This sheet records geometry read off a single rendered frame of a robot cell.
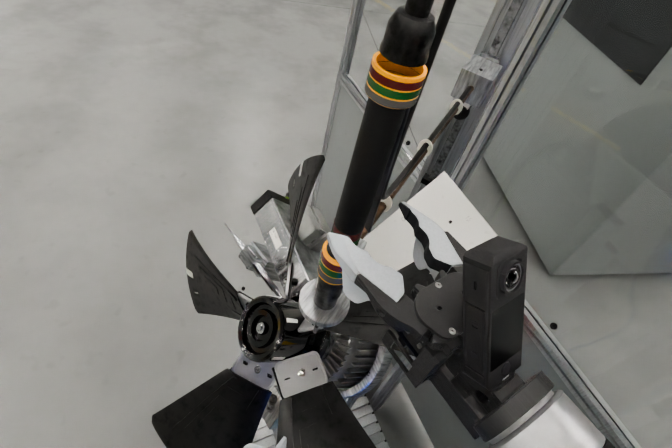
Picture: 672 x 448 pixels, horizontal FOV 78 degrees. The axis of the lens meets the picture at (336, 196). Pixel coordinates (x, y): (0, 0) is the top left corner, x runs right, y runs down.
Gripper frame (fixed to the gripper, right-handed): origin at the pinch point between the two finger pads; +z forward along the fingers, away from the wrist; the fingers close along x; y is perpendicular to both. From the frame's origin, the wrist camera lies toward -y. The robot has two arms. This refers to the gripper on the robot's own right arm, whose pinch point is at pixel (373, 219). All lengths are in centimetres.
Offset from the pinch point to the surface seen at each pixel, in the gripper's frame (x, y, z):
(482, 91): 53, 12, 25
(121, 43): 43, 166, 352
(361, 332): 7.1, 31.5, -0.4
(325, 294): -1.5, 15.9, 1.7
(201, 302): -7, 67, 35
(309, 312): -3.0, 20.0, 2.2
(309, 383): 0.3, 47.1, 0.6
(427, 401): 69, 146, -8
